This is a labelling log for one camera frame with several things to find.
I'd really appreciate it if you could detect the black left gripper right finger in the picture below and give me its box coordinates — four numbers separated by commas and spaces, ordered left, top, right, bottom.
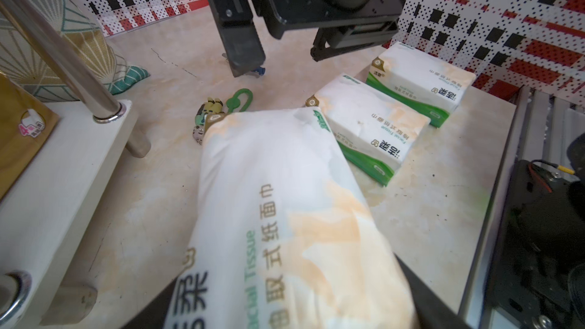
396, 257, 470, 329

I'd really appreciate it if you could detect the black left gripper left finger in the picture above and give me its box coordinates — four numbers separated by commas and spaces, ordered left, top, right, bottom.
123, 278, 178, 329

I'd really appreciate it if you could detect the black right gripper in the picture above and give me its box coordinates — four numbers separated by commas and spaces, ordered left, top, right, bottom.
208, 0, 404, 78

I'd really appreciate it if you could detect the white green tissue pack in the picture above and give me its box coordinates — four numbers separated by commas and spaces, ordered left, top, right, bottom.
306, 74, 431, 187
165, 108, 419, 328
367, 42, 477, 128

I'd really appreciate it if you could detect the white two-tier shelf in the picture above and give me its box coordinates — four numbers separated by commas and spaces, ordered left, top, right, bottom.
0, 0, 152, 329

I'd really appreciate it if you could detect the fan pattern cushion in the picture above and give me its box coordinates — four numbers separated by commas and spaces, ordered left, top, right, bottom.
1, 0, 150, 102

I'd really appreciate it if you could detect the green sloth figure keychain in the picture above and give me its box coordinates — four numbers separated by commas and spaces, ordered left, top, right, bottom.
192, 88, 254, 145

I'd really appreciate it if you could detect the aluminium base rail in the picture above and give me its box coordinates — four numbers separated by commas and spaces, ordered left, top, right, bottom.
459, 88, 584, 328

